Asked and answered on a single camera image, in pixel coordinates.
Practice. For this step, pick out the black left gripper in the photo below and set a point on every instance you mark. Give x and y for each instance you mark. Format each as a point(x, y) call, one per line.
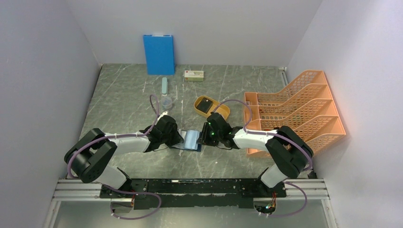
point(177, 138)

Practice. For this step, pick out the yellow oval tray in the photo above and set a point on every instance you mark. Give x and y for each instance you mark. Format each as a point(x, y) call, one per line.
point(221, 109)

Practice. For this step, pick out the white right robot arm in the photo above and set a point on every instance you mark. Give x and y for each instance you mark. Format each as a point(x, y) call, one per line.
point(291, 155)

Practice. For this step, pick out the navy blue card holder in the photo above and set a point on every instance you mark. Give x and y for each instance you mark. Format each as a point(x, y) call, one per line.
point(190, 141)

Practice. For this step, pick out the light blue stapler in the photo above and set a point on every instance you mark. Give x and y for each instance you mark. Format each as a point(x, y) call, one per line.
point(164, 89)

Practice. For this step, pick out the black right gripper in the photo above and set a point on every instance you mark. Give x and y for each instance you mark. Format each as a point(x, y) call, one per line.
point(203, 137)

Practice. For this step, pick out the green and white small box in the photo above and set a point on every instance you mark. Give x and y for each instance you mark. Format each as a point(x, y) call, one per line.
point(193, 75)

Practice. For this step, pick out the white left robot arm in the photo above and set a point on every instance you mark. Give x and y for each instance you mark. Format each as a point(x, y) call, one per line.
point(89, 159)

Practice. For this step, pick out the black VIP card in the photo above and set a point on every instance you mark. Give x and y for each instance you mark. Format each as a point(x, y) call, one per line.
point(204, 105)

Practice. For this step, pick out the clear jar of paper clips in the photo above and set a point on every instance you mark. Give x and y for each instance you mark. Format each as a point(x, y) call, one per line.
point(166, 102)

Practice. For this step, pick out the orange plastic file organizer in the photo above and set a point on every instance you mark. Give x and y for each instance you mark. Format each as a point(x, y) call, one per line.
point(306, 105)

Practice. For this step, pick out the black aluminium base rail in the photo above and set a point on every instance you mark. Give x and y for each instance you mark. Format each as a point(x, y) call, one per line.
point(181, 193)

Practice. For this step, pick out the blue upright folder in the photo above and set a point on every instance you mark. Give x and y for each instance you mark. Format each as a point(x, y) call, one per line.
point(159, 54)

